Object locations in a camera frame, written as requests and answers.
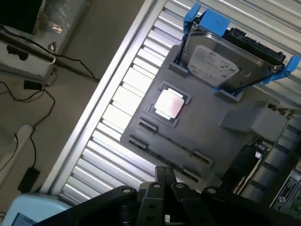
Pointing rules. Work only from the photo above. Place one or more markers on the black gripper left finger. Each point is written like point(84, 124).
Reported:
point(150, 204)

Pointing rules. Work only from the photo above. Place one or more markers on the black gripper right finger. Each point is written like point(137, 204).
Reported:
point(181, 207)

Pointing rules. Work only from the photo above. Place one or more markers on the green graphics card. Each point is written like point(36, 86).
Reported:
point(244, 160)

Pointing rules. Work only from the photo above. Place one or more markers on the grey plastic parts rack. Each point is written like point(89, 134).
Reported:
point(200, 122)

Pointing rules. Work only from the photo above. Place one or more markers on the silver CPU chip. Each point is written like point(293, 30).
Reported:
point(169, 103)

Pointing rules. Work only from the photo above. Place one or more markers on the silver power supply unit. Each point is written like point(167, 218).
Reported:
point(292, 188)

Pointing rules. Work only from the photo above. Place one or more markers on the large black power adapter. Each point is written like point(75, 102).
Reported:
point(29, 179)

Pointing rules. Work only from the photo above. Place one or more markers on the white power strip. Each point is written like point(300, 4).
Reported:
point(21, 139)

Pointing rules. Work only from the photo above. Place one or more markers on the silver hard disk drive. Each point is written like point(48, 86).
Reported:
point(211, 61)

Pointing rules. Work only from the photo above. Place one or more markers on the small black power adapter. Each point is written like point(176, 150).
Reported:
point(32, 84)

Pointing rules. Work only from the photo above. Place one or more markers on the hard drive in blue caddy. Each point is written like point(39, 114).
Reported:
point(212, 22)

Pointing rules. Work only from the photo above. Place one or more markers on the black box on desk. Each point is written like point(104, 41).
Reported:
point(18, 14)

